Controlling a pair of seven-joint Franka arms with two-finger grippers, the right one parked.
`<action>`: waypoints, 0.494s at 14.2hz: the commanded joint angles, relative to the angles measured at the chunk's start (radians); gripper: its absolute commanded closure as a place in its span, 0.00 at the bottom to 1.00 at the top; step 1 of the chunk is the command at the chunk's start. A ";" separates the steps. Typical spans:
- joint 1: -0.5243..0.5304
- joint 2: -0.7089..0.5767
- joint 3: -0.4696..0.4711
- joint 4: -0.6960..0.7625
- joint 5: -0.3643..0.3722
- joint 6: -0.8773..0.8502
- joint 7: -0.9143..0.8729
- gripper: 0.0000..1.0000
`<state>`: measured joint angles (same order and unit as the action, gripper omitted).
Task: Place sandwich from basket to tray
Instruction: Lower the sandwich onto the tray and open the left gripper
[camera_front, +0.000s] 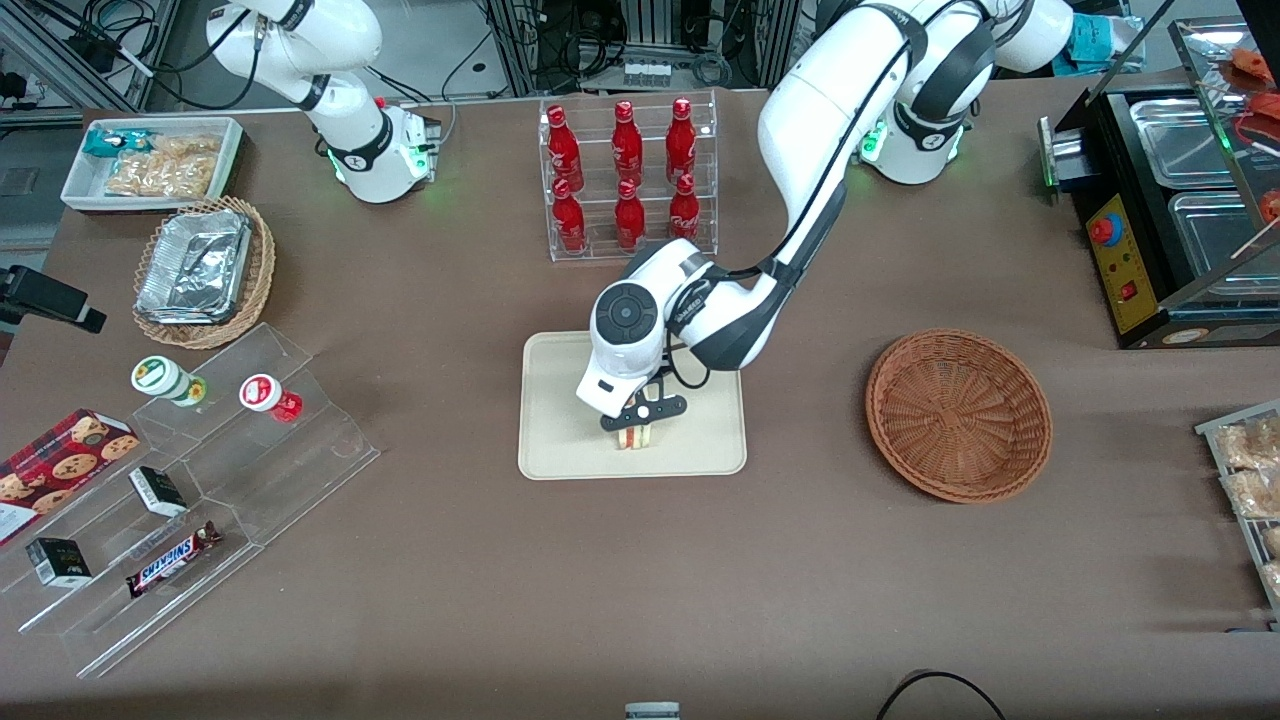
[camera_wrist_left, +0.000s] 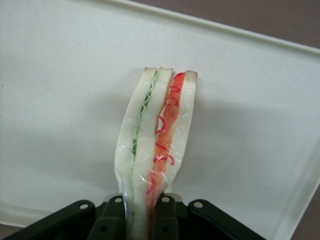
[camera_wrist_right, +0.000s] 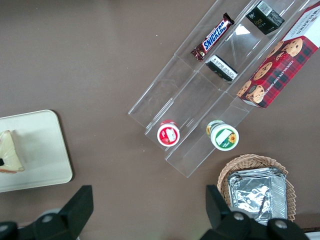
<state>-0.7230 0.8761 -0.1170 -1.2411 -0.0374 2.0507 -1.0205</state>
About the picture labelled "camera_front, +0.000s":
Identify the clear acrylic stepped shelf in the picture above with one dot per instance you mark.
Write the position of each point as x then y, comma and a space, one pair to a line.
300, 470

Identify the red cola bottle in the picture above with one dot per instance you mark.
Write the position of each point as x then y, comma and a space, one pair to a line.
627, 145
563, 150
630, 218
681, 145
684, 212
569, 220

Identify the small black box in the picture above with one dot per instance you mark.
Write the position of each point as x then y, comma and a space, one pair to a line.
157, 490
58, 562

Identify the wrapped bread pastry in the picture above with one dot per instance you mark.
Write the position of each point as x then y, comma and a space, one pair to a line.
1250, 445
1255, 492

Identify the clear acrylic bottle rack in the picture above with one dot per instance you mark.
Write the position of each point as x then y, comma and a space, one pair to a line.
600, 250

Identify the Snickers chocolate bar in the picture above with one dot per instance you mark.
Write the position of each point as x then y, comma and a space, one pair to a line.
170, 560

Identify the triangular sandwich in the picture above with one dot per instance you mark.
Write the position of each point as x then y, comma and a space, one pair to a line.
637, 438

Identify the green-lidded white cup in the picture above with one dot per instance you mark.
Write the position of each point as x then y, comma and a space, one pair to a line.
160, 377

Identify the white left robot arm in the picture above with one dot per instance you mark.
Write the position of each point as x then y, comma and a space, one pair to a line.
810, 120

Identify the stainless steel pan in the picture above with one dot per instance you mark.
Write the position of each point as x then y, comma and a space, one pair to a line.
1180, 140
1215, 235

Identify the teal snack packet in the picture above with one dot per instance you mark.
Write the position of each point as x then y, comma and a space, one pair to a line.
110, 142

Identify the beige plastic serving tray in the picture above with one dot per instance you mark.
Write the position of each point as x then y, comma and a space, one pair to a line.
700, 440

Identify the red emergency stop button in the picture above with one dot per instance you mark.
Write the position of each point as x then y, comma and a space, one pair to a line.
1104, 230

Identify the clear bag of crackers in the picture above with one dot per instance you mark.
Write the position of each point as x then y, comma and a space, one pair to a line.
165, 172

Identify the red cookie box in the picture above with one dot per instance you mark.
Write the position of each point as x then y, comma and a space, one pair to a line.
55, 470

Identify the aluminium foil container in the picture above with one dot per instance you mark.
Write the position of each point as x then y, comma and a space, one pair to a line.
195, 265

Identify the black device on mount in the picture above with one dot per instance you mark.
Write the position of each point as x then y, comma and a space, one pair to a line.
45, 295

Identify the small grey object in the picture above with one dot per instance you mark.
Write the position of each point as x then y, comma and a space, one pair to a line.
652, 711

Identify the red-lidded white cup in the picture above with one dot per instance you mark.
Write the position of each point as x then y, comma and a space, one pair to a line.
263, 392

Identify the teal cloth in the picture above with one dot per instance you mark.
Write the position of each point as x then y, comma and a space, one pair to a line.
1100, 40

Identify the brown round wicker basket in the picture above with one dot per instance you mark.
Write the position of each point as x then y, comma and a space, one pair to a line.
958, 415

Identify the light oval wicker basket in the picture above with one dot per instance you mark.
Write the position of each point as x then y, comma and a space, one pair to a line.
262, 260

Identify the tray of packaged bread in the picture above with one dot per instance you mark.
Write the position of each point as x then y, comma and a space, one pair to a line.
1215, 440

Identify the black food warmer appliance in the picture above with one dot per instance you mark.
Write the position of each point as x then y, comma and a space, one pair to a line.
1135, 270

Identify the white rectangular snack bin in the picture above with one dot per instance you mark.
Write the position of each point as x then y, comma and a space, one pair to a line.
80, 185

